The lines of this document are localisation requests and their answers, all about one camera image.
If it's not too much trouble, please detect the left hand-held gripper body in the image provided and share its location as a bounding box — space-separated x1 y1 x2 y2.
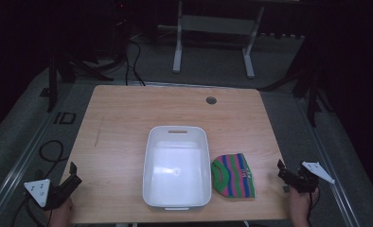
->
24 175 74 210

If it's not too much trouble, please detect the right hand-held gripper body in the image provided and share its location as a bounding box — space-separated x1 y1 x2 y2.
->
278 161 336 194

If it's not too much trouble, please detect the striped knitted hat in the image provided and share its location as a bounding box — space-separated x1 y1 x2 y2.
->
210 152 257 200

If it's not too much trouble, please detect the white plastic bin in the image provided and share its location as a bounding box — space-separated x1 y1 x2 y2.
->
142 125 213 212

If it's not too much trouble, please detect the person's right hand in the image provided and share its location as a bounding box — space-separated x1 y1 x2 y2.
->
288 186 321 227

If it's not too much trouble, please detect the person's left hand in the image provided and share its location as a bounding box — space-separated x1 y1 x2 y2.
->
43 198 75 227

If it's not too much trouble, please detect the black tripod stand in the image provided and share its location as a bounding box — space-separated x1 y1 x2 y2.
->
259 39 334 128
39 18 130 114

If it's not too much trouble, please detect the white metal stand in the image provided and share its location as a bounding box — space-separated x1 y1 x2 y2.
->
172 0 266 79

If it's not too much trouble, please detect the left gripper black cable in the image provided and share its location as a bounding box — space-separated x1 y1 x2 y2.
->
9 193 50 227

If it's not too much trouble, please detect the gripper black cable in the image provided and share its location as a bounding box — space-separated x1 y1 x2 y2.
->
9 193 50 227
306 188 321 227

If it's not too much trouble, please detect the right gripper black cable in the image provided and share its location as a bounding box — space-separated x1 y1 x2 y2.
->
306 188 321 227

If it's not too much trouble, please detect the metal floor rail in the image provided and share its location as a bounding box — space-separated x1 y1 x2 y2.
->
0 84 77 221
294 96 363 227

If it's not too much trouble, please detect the black floor cable loop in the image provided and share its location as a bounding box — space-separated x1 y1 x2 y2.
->
38 139 70 178

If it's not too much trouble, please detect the black background cable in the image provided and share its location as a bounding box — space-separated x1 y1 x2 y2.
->
124 39 147 87

